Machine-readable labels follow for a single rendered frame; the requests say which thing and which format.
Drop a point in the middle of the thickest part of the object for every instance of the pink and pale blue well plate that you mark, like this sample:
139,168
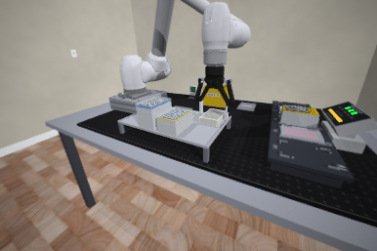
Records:
302,134

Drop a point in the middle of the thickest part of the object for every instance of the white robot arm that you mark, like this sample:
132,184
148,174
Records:
220,30

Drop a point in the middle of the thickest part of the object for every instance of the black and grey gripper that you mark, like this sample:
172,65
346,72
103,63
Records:
214,78

